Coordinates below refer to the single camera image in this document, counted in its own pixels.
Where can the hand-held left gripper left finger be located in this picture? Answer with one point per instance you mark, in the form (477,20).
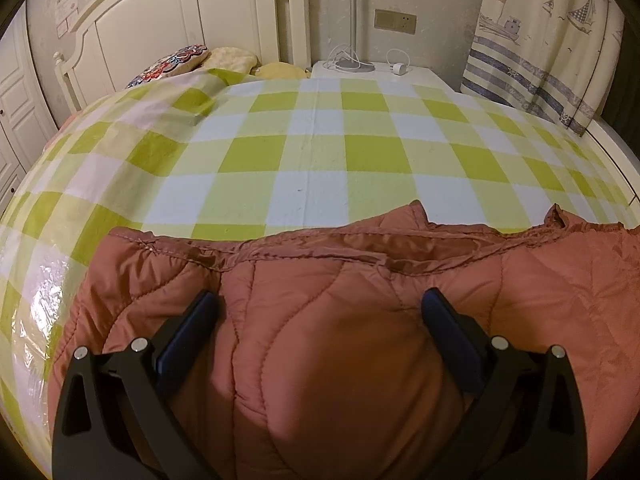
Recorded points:
(187,335)

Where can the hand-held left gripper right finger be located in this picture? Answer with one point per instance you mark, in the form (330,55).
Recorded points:
(452,335)

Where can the rust quilted jacket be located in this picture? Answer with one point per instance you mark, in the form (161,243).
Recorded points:
(350,360)

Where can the green checkered plastic bed cover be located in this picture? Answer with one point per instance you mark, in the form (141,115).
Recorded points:
(310,160)

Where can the white nightstand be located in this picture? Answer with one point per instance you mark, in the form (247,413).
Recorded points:
(425,76)

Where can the patterned embroidered pillow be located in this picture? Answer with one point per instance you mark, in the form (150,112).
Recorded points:
(170,65)

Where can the white charger plug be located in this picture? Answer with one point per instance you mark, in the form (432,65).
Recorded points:
(401,68)

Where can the cream quilted pillow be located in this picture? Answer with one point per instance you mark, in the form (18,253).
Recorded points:
(232,62)

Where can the yellow pillow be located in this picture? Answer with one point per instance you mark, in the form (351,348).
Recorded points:
(280,71)

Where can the white wardrobe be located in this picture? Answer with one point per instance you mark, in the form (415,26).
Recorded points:
(20,110)

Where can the boat print curtain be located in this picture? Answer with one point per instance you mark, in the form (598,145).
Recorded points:
(540,35)

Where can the white wooden bed headboard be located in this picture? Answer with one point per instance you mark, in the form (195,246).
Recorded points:
(165,20)

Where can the slim grey desk lamp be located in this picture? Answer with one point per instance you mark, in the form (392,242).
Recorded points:
(356,20)

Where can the gold wall socket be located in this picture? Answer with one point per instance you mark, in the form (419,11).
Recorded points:
(395,22)

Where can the small paper wall notice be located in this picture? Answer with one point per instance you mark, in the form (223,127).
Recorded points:
(62,27)

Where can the white paper wall notice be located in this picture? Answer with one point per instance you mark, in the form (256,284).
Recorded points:
(66,4)

